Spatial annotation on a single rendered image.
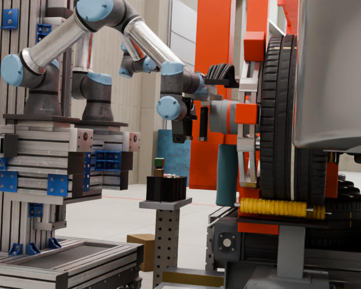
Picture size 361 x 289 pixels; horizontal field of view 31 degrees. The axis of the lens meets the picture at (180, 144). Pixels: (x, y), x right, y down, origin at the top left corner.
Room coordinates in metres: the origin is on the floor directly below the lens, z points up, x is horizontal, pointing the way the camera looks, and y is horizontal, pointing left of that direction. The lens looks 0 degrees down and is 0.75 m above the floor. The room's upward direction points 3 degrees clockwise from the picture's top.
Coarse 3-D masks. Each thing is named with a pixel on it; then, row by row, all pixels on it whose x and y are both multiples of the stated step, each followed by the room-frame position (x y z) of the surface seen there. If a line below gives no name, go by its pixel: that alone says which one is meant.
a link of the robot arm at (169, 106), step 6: (162, 96) 2.13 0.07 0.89; (168, 96) 2.11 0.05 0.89; (174, 96) 2.12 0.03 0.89; (180, 96) 2.14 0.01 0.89; (162, 102) 2.11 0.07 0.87; (168, 102) 2.10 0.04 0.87; (174, 102) 2.10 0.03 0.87; (180, 102) 2.14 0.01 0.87; (156, 108) 2.12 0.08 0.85; (162, 108) 2.11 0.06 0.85; (168, 108) 2.10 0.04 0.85; (174, 108) 2.10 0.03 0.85; (180, 108) 2.14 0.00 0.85; (162, 114) 2.11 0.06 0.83; (168, 114) 2.10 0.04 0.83; (174, 114) 2.10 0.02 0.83; (180, 114) 2.17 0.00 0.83
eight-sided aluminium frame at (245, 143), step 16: (256, 64) 2.37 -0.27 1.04; (240, 80) 2.32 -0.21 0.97; (256, 80) 2.31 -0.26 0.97; (240, 96) 2.31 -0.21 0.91; (256, 96) 2.30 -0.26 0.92; (240, 128) 2.31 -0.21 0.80; (240, 144) 2.31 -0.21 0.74; (256, 144) 2.79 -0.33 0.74; (240, 160) 2.36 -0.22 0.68; (240, 176) 2.42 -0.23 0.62; (256, 176) 2.44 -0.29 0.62
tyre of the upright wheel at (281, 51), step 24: (288, 48) 2.32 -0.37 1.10; (264, 72) 2.28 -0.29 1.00; (288, 72) 2.25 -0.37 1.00; (264, 96) 2.24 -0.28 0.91; (288, 96) 2.23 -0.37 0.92; (264, 120) 2.23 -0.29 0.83; (288, 120) 2.22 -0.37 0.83; (264, 144) 2.25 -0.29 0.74; (288, 144) 2.23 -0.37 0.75; (264, 168) 2.29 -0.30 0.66; (288, 168) 2.26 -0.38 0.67; (312, 168) 2.24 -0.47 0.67; (264, 192) 2.39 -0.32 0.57; (288, 192) 2.35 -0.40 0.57; (312, 192) 2.33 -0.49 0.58
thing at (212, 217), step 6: (216, 210) 3.33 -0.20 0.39; (222, 210) 3.35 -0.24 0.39; (228, 210) 3.73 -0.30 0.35; (234, 210) 3.89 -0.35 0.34; (210, 216) 3.11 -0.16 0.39; (216, 216) 3.10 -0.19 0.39; (222, 216) 3.56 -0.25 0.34; (228, 216) 3.57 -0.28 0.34; (234, 216) 3.80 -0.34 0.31; (210, 222) 3.12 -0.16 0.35; (210, 228) 3.10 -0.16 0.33; (210, 234) 3.09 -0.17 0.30
